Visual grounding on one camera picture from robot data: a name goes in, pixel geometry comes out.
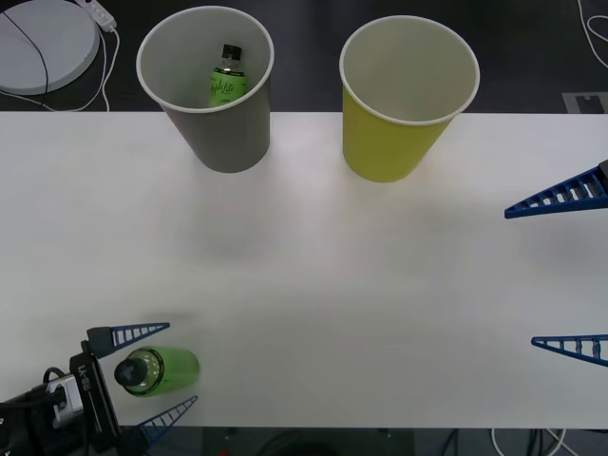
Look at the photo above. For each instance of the grey floor plate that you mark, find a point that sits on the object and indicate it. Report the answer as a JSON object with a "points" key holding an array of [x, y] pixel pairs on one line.
{"points": [[570, 102]]}

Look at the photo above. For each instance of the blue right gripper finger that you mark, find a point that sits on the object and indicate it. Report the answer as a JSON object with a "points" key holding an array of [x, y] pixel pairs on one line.
{"points": [[522, 209], [541, 342]]}

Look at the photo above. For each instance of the white power strip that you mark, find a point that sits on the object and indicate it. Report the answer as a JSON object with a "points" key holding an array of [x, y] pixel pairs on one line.
{"points": [[102, 14]]}

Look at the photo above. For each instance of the grey plastic waste bin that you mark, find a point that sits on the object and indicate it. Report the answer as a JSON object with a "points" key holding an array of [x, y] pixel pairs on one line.
{"points": [[228, 142]]}

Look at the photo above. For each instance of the yellow-green plastic waste bin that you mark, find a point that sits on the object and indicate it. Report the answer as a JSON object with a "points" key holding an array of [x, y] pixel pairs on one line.
{"points": [[380, 152]]}

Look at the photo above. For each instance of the green bottle with black cap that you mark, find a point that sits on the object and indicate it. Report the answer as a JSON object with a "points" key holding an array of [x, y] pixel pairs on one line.
{"points": [[176, 368], [228, 85]]}

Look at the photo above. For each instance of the white round disc base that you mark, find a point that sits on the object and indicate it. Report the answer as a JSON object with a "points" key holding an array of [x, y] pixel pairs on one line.
{"points": [[62, 47]]}

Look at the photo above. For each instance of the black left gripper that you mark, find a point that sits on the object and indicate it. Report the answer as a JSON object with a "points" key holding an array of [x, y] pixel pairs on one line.
{"points": [[95, 399]]}

